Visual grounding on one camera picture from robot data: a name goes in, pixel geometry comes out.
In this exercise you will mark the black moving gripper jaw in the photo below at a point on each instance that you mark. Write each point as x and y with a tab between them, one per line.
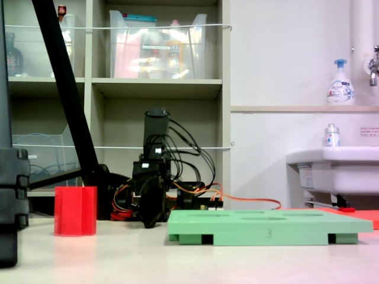
152	207

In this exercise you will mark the red cross columnar block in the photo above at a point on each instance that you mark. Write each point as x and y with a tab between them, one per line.
75	211

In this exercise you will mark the green shape hole board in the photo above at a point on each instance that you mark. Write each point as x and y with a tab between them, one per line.
266	227

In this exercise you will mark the circuit board white connectors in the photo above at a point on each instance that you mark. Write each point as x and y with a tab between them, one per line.
217	207

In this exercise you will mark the beige shelf unit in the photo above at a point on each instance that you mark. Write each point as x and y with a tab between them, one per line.
157	85

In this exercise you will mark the black tripod brace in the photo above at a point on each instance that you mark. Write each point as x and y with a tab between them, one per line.
53	179

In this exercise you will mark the pink pouch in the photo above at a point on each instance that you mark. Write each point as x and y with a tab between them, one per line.
125	59

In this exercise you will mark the yellow bottle pink cap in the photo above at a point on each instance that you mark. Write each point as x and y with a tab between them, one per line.
175	56

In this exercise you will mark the wide clear plastic bin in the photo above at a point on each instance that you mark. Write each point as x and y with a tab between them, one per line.
195	59

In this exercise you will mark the notched black tripod leg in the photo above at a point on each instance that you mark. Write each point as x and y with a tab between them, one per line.
12	192

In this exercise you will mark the narrow clear plastic bin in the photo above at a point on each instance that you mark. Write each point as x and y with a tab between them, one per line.
72	44

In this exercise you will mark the blue-topped clear zip bag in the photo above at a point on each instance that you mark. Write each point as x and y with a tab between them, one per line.
140	20

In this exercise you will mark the large orange foam slab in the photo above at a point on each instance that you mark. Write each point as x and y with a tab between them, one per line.
311	209

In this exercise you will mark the dark patterned bottle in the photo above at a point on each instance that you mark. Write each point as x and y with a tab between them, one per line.
15	59

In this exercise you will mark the brown bottle red label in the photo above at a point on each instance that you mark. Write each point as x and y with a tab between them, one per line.
61	12

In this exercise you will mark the white sink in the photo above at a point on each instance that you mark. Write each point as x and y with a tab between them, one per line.
349	171

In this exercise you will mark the white blue pump soap bottle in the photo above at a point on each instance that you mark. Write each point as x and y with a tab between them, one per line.
340	88

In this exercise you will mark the small orange foam slab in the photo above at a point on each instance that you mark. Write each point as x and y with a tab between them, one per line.
370	219

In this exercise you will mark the metal faucet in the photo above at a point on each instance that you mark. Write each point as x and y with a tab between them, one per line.
372	68

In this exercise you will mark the pink wall notice label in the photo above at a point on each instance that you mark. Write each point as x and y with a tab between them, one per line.
370	132

